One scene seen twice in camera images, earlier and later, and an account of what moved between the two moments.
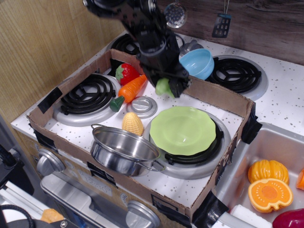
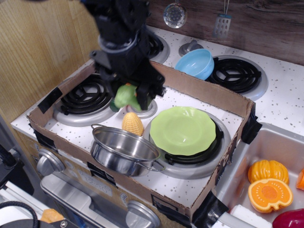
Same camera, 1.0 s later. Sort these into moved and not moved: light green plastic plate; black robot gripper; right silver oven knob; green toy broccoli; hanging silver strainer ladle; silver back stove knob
Moved: black robot gripper; green toy broccoli
Not moved: hanging silver strainer ladle; right silver oven knob; light green plastic plate; silver back stove knob
